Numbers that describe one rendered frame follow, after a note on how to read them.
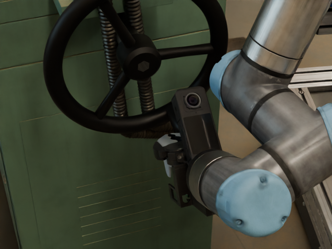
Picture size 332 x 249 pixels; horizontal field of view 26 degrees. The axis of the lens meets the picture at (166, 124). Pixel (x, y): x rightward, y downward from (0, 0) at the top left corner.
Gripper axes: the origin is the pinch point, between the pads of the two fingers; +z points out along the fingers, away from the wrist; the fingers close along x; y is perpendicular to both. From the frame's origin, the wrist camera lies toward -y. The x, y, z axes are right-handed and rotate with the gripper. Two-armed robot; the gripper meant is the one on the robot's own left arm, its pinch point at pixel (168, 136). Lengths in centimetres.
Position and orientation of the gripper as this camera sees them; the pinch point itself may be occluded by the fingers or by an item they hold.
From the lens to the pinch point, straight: 112.3
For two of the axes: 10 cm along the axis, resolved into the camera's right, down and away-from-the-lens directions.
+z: -2.8, -1.5, 9.5
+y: 1.6, 9.7, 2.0
